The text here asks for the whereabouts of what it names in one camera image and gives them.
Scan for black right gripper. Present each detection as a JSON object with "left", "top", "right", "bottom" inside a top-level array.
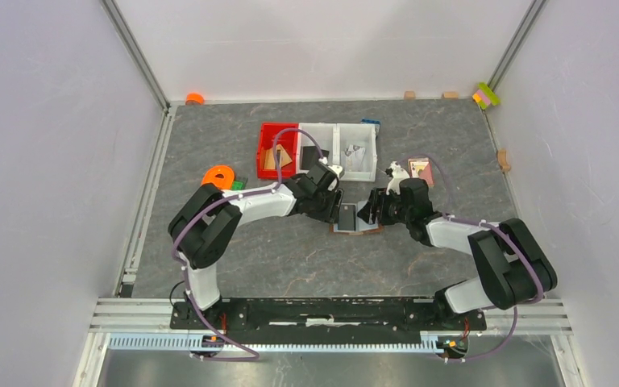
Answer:
[{"left": 356, "top": 187, "right": 412, "bottom": 226}]

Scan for dark grey credit card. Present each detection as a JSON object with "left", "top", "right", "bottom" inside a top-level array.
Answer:
[{"left": 335, "top": 204, "right": 357, "bottom": 232}]

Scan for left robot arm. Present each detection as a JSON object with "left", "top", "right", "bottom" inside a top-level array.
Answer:
[{"left": 168, "top": 159, "right": 344, "bottom": 329}]

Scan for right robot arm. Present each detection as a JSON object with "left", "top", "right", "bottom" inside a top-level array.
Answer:
[{"left": 357, "top": 178, "right": 558, "bottom": 329}]

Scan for playing card box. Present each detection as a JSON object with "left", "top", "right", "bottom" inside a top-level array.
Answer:
[{"left": 408, "top": 157, "right": 434, "bottom": 187}]

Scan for black card in bin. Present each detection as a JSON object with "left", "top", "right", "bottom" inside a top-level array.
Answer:
[{"left": 299, "top": 145, "right": 330, "bottom": 170}]

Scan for cards in white bin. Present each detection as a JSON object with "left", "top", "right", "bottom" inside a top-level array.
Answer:
[{"left": 343, "top": 144, "right": 366, "bottom": 171}]

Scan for cards in red bin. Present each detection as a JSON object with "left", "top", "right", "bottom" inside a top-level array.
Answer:
[{"left": 261, "top": 144, "right": 293, "bottom": 170}]

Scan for red plastic bin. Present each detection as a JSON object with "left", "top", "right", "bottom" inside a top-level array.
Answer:
[{"left": 256, "top": 122, "right": 299, "bottom": 180}]

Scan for white plastic bin left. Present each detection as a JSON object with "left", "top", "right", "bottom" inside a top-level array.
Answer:
[{"left": 296, "top": 123, "right": 338, "bottom": 173}]

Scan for white plastic bin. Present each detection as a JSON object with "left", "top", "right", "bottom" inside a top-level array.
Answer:
[
  {"left": 296, "top": 123, "right": 338, "bottom": 173},
  {"left": 334, "top": 123, "right": 378, "bottom": 182}
]

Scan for white plastic bin right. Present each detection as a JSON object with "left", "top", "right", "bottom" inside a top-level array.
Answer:
[{"left": 334, "top": 123, "right": 378, "bottom": 182}]

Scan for green toy block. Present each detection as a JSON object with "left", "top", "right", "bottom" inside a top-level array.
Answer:
[{"left": 231, "top": 180, "right": 247, "bottom": 190}]

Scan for orange tape dispenser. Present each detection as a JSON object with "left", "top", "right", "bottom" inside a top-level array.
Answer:
[{"left": 201, "top": 164, "right": 235, "bottom": 189}]

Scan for blue toy piece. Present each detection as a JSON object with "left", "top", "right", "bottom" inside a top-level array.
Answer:
[{"left": 361, "top": 119, "right": 381, "bottom": 135}]

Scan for wooden arch block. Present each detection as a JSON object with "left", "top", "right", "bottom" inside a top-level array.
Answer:
[{"left": 496, "top": 149, "right": 512, "bottom": 173}]

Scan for wooden block left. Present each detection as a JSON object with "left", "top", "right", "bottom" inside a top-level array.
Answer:
[{"left": 403, "top": 90, "right": 416, "bottom": 101}]

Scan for wooden block middle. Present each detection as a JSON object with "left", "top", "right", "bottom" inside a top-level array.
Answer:
[{"left": 442, "top": 91, "right": 459, "bottom": 99}]

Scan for colourful toy block stack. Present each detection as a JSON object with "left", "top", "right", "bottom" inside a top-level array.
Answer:
[{"left": 472, "top": 82, "right": 501, "bottom": 110}]

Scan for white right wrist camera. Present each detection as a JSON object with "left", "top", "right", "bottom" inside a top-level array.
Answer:
[{"left": 384, "top": 161, "right": 410, "bottom": 195}]

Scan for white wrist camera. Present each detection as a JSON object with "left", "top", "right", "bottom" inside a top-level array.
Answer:
[
  {"left": 384, "top": 161, "right": 410, "bottom": 195},
  {"left": 318, "top": 157, "right": 344, "bottom": 191}
]

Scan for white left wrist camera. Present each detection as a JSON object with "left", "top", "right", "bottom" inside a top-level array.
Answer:
[{"left": 318, "top": 157, "right": 344, "bottom": 191}]

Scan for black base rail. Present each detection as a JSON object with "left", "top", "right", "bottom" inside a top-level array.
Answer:
[{"left": 170, "top": 297, "right": 487, "bottom": 344}]

